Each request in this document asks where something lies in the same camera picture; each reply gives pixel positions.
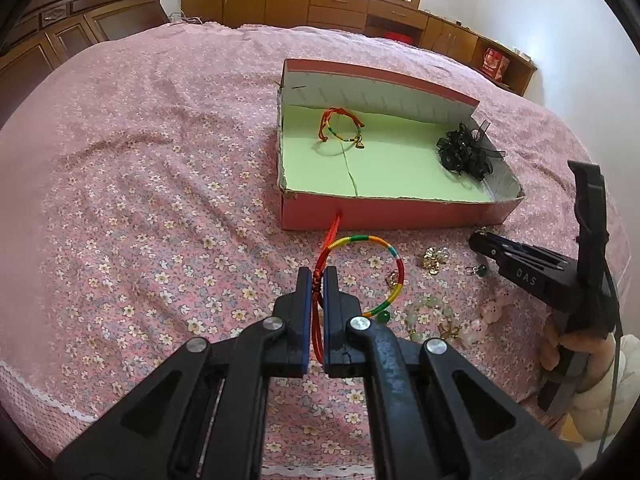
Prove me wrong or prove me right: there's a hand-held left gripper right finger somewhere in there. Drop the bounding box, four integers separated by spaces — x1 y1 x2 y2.
322 265 582 480

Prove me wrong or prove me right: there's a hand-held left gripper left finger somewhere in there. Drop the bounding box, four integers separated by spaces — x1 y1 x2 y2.
54 267 313 480

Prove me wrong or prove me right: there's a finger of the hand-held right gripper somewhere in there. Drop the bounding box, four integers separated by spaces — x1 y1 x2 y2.
469 232 523 273

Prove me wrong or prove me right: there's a gold pearl brooch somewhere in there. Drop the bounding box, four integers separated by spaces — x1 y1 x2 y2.
419 245 450 275

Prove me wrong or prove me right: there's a pink bunny hair clip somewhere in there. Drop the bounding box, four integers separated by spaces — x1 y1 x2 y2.
457 300 503 346

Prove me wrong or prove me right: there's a pale jade bead bracelet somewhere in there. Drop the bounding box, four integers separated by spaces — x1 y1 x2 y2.
404 296 463 346

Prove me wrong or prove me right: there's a rainbow bracelet with green bead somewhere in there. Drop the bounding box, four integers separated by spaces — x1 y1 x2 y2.
311 209 405 363

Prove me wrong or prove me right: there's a pink cardboard box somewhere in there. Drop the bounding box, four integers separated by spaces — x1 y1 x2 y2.
276 57 526 232

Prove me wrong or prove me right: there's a person's right forearm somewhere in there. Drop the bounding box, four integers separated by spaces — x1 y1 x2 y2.
569 355 627 445

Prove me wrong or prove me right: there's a person's right hand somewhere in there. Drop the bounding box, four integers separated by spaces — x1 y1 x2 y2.
541 317 618 373

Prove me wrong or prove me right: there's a black ribbon hair bow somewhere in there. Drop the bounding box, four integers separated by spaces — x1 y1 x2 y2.
436 119 506 183

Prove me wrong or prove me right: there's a red gift box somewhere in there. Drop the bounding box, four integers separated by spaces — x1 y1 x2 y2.
481 47 512 82

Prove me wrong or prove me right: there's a long wooden cabinet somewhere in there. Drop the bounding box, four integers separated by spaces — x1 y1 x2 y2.
180 0 538 97

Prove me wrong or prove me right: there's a dark wooden headboard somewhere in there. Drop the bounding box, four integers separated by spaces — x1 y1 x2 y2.
0 0 168 128

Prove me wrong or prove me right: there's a black cable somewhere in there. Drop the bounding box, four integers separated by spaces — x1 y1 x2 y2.
599 260 624 457

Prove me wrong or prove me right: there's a thin rainbow cord bracelet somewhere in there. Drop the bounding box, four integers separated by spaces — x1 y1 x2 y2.
316 107 366 151

